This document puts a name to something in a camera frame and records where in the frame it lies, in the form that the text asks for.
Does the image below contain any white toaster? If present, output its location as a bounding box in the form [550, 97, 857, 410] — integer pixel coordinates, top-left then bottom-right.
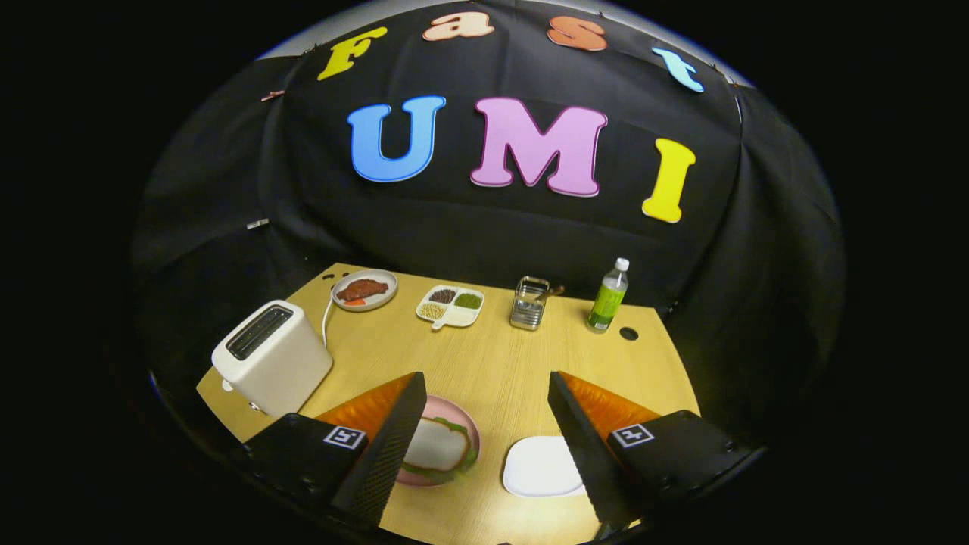
[212, 301, 334, 417]

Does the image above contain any green lettuce leaf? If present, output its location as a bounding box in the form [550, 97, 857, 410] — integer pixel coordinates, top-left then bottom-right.
[401, 415, 479, 485]

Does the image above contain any white square plate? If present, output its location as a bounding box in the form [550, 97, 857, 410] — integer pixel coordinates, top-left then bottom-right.
[503, 436, 587, 498]

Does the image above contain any pink plate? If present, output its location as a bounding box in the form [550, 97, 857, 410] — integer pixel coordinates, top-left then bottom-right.
[395, 394, 481, 487]

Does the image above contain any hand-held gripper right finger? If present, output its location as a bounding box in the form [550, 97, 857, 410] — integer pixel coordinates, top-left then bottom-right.
[547, 370, 763, 528]

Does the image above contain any brown meat piece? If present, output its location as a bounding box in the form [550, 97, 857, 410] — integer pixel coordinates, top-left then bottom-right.
[336, 279, 390, 302]

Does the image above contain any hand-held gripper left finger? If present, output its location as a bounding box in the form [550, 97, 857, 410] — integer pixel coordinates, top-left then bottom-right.
[229, 371, 428, 529]

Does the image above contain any white divided bean tray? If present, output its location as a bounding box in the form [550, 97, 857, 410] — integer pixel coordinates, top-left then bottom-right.
[416, 285, 485, 332]

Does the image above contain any white plate with meat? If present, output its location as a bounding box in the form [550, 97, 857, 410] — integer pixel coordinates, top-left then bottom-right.
[332, 269, 398, 313]

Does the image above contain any white bread slice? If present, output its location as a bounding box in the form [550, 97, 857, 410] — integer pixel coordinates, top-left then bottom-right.
[403, 418, 470, 473]

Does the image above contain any black backdrop cloth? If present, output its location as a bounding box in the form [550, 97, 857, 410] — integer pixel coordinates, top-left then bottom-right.
[132, 0, 845, 455]

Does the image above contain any metal wire basket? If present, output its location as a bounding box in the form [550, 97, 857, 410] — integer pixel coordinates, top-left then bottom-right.
[509, 276, 551, 332]

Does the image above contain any green drink bottle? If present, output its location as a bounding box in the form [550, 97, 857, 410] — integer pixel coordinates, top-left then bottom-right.
[587, 258, 630, 334]

